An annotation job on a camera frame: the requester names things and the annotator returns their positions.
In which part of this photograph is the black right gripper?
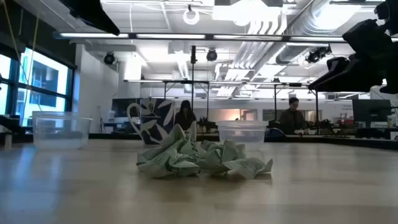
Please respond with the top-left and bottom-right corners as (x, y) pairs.
(307, 42), (398, 95)

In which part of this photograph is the black computer monitor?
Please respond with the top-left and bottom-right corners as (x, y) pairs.
(352, 99), (392, 129)

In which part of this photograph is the person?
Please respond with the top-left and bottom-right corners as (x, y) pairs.
(174, 100), (198, 131)
(277, 96), (307, 136)

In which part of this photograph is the large glass window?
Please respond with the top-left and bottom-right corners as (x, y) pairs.
(0, 46), (74, 128)

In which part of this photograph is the blue chair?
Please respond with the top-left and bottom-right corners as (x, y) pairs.
(266, 127), (285, 139)

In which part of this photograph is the clear plastic bin with tab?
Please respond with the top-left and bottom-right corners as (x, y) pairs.
(216, 119), (269, 152)

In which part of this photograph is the black vertical pole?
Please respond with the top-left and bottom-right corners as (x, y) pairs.
(190, 45), (198, 113)

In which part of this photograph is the empty clear plastic bin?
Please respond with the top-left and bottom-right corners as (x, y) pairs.
(32, 111), (93, 151)

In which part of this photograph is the blue and white ceramic mug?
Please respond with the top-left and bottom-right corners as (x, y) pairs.
(126, 98), (177, 146)

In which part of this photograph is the black table fixture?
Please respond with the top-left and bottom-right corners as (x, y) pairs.
(0, 114), (26, 147)

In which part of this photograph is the black ceiling camera mount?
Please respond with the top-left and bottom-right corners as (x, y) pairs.
(305, 45), (332, 64)

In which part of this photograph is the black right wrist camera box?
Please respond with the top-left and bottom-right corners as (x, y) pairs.
(341, 18), (393, 62)

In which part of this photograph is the silver ventilation duct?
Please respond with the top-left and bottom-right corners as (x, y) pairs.
(275, 0), (354, 65)

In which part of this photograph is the black background station frame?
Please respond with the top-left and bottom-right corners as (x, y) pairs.
(123, 79), (320, 126)

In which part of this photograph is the overhead frame bar with lights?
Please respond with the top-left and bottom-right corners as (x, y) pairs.
(52, 32), (398, 44)

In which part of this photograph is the yellow hanging cord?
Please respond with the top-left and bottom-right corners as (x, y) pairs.
(2, 0), (42, 113)

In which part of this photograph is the white cable loop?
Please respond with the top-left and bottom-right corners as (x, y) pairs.
(182, 7), (201, 26)

